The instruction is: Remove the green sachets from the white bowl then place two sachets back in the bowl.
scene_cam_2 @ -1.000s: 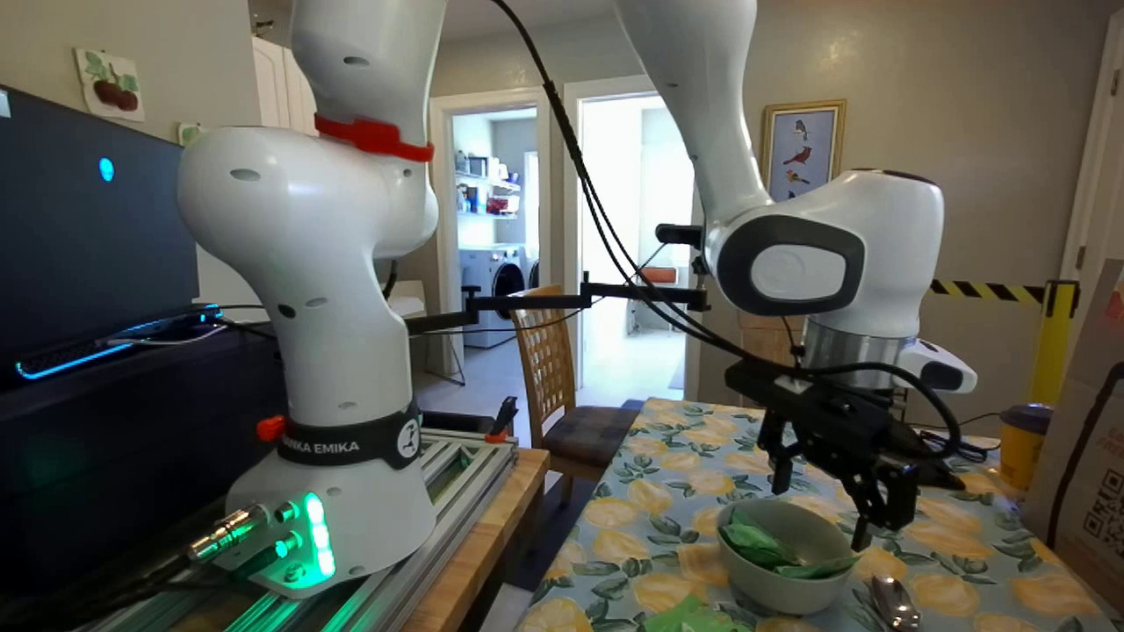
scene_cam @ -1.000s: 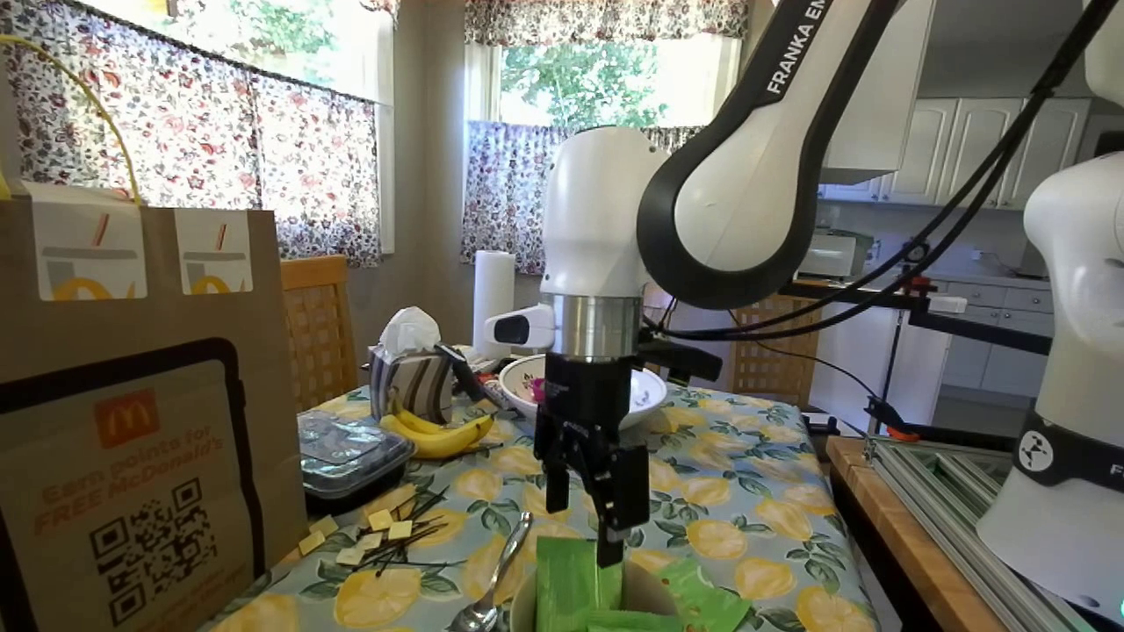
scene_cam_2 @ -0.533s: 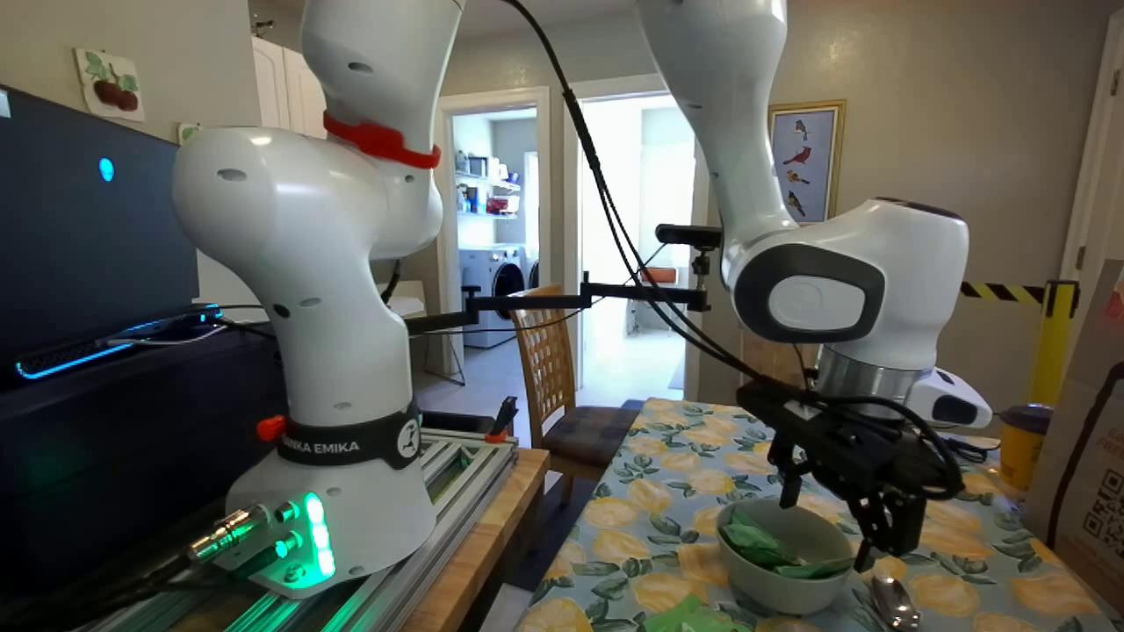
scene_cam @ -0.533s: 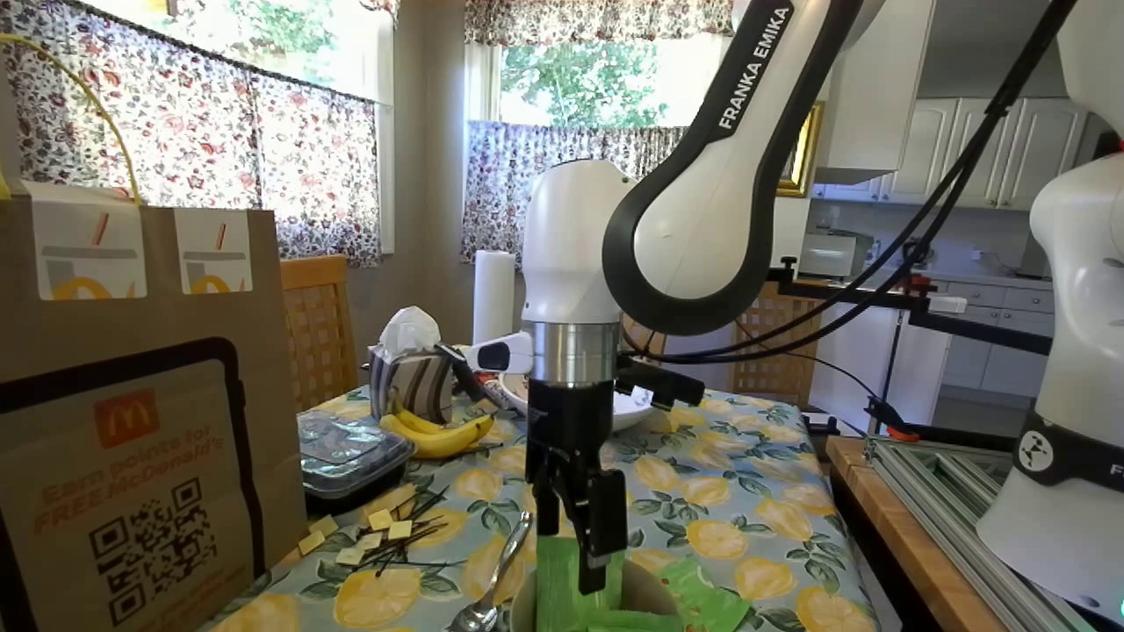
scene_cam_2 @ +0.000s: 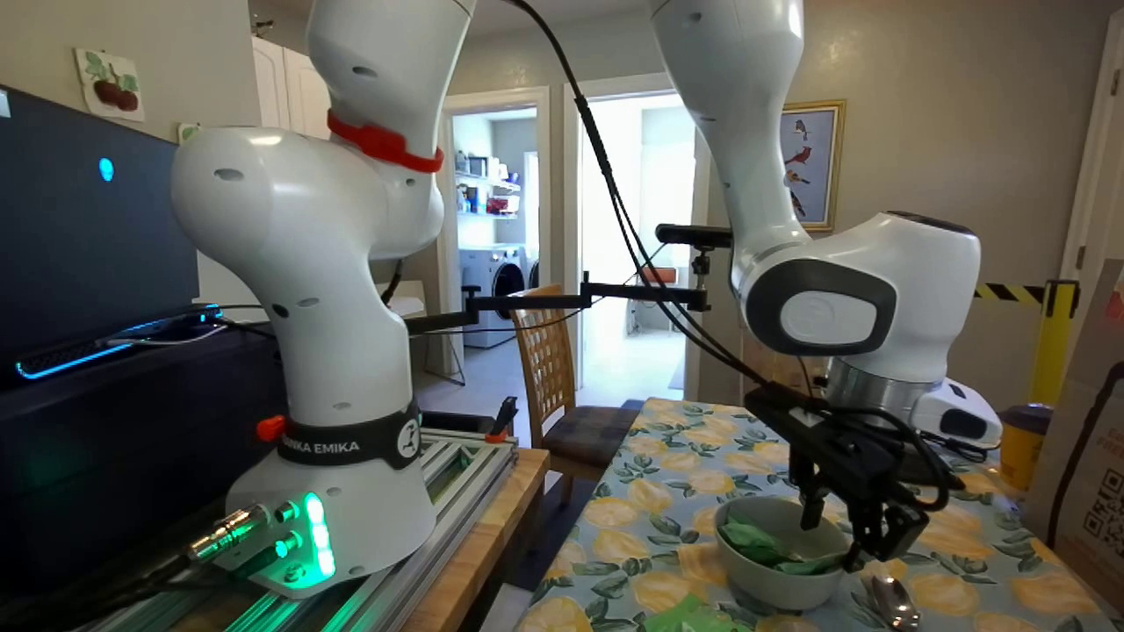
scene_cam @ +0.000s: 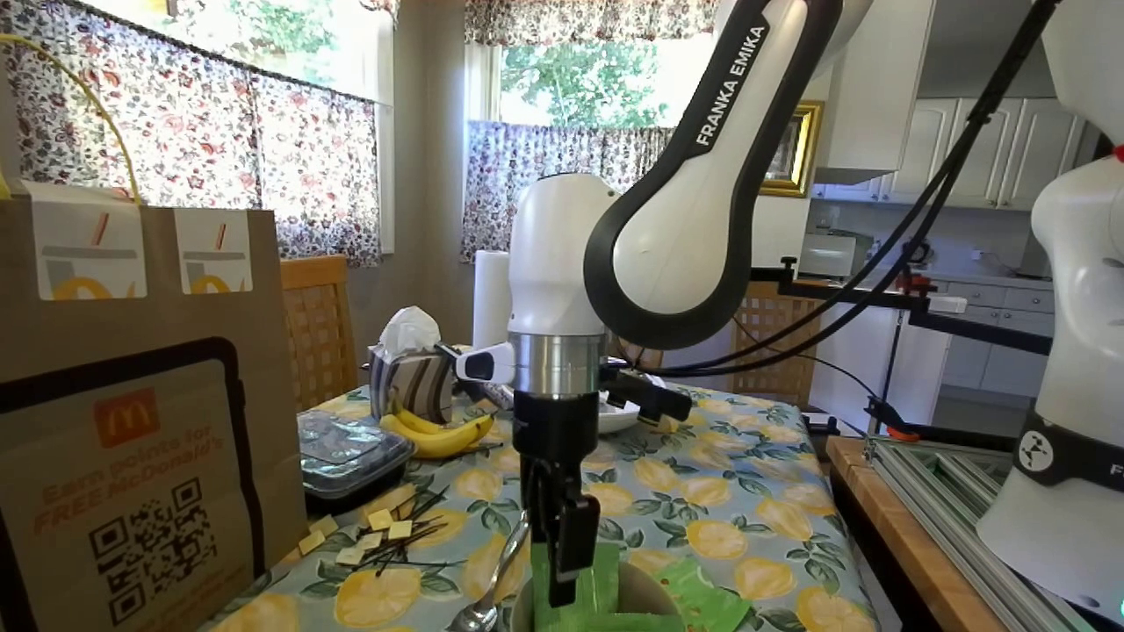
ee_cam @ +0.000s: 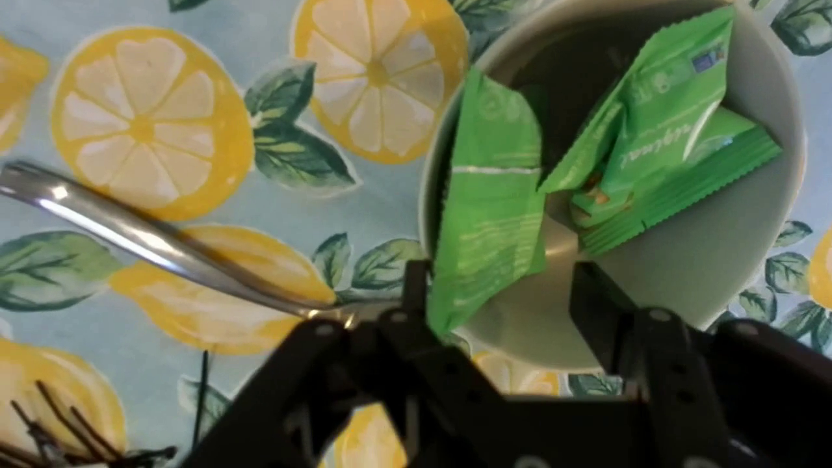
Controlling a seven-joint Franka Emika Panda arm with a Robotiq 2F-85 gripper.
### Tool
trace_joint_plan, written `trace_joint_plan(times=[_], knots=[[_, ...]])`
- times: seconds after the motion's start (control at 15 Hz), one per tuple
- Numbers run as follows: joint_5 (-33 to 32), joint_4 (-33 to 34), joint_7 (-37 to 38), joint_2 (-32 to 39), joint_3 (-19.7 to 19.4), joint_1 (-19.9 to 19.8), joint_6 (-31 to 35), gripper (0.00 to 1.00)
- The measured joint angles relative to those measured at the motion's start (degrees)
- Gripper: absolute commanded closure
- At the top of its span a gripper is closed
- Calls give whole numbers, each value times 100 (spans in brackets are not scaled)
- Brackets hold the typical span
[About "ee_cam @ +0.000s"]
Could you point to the silver metal spoon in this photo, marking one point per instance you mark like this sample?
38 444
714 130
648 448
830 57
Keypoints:
130 229

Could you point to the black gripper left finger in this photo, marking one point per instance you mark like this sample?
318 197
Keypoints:
373 365

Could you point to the black zip tie bundle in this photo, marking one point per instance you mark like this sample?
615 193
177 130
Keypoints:
41 442

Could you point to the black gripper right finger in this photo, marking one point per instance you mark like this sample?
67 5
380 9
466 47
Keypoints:
684 372

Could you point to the lemon print tablecloth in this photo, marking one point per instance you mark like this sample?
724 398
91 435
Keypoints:
87 34

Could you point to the small white bowl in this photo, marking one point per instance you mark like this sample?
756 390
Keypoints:
719 260

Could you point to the green sachet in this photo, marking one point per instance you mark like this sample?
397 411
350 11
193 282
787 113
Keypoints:
667 113
484 225

